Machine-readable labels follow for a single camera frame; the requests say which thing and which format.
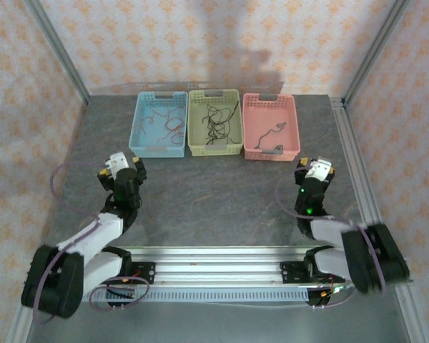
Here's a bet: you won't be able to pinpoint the thin orange cable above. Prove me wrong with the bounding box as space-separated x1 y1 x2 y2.
134 109 164 133

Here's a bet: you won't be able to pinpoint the blue plastic basket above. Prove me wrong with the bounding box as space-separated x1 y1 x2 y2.
127 91 188 159

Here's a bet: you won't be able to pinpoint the pink plastic basket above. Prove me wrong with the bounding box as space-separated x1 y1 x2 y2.
242 92 301 162

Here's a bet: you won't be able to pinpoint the green plastic basket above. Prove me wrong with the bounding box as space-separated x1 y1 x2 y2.
187 89 245 157

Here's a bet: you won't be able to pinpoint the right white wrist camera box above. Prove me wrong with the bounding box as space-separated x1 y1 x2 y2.
305 156 334 182

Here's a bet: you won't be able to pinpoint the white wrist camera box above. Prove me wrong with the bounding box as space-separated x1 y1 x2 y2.
104 151 130 173
305 156 334 182

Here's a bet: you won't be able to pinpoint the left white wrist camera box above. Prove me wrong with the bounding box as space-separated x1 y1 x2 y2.
104 151 130 173

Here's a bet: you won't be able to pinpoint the aluminium side rail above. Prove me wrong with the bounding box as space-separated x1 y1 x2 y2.
329 95 393 251

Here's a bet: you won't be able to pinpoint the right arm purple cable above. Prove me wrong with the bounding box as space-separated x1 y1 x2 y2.
275 164 386 310

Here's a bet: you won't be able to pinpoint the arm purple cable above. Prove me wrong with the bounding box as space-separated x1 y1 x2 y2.
275 164 386 310
31 159 151 326

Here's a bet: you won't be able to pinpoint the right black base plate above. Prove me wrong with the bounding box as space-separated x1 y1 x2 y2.
279 260 345 286

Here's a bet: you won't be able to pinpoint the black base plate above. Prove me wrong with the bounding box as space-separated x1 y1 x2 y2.
128 262 157 286
279 260 345 286

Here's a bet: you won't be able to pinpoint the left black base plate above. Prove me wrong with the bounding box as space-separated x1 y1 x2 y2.
128 262 157 286

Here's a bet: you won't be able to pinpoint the left base power wires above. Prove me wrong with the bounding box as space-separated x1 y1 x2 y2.
120 272 144 287

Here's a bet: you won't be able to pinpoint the base power wires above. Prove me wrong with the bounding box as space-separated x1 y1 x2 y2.
320 272 352 298
120 272 144 287

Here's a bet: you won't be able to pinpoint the right base power wires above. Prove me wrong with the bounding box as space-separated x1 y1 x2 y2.
320 272 352 298

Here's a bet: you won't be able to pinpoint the aluminium mounting rail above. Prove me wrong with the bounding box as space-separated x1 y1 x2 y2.
23 244 415 287

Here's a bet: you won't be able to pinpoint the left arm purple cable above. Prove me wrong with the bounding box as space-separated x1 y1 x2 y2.
31 159 151 326

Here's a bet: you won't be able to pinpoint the aluminium frame post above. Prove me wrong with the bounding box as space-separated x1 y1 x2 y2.
23 0 91 105
341 0 414 108

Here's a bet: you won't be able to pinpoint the slotted grey cable duct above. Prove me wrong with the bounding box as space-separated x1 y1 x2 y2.
82 288 310 303

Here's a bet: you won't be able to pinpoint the aluminium frame leg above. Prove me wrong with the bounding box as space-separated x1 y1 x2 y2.
5 307 35 343
393 285 429 343

